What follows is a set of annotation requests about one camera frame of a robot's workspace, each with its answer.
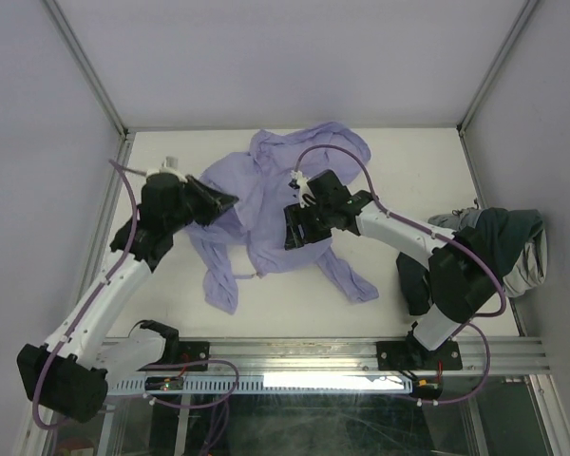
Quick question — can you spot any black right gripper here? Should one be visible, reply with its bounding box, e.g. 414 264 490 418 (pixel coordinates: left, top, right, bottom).
283 199 333 250

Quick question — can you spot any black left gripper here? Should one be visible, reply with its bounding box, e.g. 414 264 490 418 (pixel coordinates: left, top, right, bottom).
165 174 238 234

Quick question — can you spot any lilac purple jacket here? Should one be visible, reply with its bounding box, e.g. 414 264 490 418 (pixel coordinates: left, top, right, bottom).
185 122 379 314

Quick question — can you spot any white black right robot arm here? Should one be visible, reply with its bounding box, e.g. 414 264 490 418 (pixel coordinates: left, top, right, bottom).
284 170 504 368

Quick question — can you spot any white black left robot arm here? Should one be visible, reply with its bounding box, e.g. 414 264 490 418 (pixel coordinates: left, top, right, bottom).
17 171 238 430

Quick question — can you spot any dark green grey jacket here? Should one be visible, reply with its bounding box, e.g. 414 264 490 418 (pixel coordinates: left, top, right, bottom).
396 207 548 316

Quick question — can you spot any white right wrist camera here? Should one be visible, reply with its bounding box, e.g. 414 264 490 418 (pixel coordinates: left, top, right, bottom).
289 170 316 208

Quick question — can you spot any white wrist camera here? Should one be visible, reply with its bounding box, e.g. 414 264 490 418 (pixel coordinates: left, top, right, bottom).
289 170 316 208
145 156 186 182

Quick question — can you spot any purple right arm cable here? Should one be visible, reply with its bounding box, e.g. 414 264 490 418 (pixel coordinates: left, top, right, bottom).
292 144 507 408

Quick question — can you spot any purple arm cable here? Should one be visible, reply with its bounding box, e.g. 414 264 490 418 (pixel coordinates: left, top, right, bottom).
31 159 241 429
292 144 507 408

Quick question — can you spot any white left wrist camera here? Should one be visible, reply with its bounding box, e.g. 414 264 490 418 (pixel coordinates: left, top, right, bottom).
145 156 186 182

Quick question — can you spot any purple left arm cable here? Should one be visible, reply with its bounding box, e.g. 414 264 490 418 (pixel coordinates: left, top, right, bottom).
31 159 241 429

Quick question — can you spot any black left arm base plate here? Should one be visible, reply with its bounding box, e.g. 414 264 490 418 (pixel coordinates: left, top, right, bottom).
125 339 211 372

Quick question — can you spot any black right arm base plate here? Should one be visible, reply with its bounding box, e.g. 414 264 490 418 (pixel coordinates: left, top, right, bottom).
375 339 463 371

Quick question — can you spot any white slotted cable duct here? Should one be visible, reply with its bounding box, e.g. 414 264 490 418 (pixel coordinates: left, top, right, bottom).
108 372 412 396

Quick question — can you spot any aluminium left frame post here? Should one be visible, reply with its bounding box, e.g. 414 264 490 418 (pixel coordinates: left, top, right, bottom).
41 0 128 138

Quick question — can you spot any aluminium frame post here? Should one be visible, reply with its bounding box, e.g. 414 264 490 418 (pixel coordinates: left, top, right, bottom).
455 0 542 132
41 0 128 138

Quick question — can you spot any aluminium right frame post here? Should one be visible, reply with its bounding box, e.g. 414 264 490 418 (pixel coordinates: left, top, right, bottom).
455 0 542 132

